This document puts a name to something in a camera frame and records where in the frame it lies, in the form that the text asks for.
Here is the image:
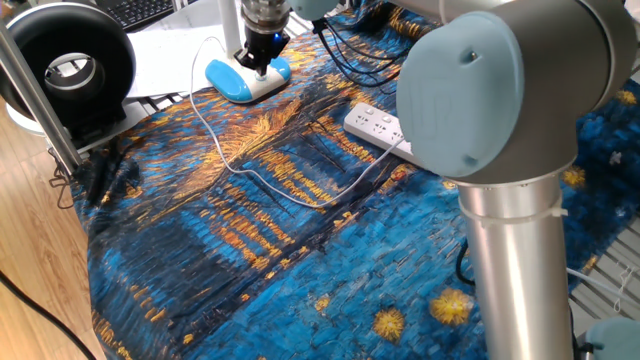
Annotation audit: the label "black keyboard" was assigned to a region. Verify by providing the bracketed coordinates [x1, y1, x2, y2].
[94, 0, 199, 32]

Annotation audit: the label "black ring-shaped device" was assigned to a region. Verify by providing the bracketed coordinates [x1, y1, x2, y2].
[0, 2, 137, 151]

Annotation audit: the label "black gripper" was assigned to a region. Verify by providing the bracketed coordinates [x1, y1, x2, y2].
[233, 27, 291, 78]

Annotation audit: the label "white paper sheets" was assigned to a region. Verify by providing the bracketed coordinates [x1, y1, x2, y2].
[127, 9, 281, 99]

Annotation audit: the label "starry night painting tablecloth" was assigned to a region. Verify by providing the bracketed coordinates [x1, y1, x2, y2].
[72, 0, 640, 360]

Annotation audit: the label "black floor cable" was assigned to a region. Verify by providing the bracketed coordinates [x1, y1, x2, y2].
[0, 269, 99, 360]

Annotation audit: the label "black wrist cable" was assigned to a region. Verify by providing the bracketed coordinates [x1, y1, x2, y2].
[312, 0, 406, 89]

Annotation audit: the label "white lamp power cord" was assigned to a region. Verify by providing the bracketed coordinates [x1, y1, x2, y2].
[188, 35, 406, 210]

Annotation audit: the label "white power strip cable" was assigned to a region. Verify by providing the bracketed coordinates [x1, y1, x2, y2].
[565, 267, 640, 296]

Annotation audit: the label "aluminium profile post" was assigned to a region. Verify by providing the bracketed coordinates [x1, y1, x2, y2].
[0, 19, 84, 176]

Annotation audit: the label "white round base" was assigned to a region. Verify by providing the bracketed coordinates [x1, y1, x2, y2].
[4, 102, 49, 137]

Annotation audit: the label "white power strip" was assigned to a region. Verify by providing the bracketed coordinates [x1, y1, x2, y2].
[343, 102, 424, 166]

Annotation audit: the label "blue white desk lamp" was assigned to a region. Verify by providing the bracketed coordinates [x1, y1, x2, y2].
[204, 0, 293, 105]

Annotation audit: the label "black looped cable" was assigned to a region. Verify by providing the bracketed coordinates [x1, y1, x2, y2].
[454, 238, 476, 287]

